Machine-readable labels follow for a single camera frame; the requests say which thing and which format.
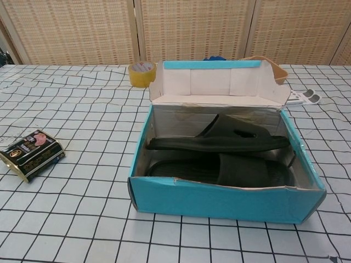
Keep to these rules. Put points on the black rubber slipper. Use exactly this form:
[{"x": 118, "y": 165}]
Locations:
[
  {"x": 219, "y": 142},
  {"x": 241, "y": 170}
]

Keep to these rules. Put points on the blue cardboard shoe box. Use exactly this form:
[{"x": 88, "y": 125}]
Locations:
[{"x": 219, "y": 202}]

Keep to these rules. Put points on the yellow packing tape roll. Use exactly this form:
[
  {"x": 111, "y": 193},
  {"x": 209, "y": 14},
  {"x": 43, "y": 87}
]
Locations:
[{"x": 140, "y": 78}]

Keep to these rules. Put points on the small blue container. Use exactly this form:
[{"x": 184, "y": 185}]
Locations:
[{"x": 216, "y": 57}]

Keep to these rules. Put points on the tan plastic bowl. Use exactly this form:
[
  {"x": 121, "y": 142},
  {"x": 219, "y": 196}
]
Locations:
[{"x": 279, "y": 75}]

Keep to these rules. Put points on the bamboo folding screen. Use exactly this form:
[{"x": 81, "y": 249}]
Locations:
[{"x": 82, "y": 27}]

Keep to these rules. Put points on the white flat plastic tray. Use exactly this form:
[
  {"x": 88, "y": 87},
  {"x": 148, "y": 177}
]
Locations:
[{"x": 311, "y": 96}]

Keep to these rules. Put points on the white black checkered tablecloth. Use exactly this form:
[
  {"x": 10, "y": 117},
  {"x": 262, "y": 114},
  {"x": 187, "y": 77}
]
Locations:
[{"x": 82, "y": 241}]

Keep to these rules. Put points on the black luncheon meat can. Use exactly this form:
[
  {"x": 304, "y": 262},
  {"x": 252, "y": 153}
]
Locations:
[{"x": 33, "y": 156}]

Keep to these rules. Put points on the dark object behind table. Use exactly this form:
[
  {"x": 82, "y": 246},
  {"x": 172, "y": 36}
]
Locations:
[{"x": 2, "y": 57}]

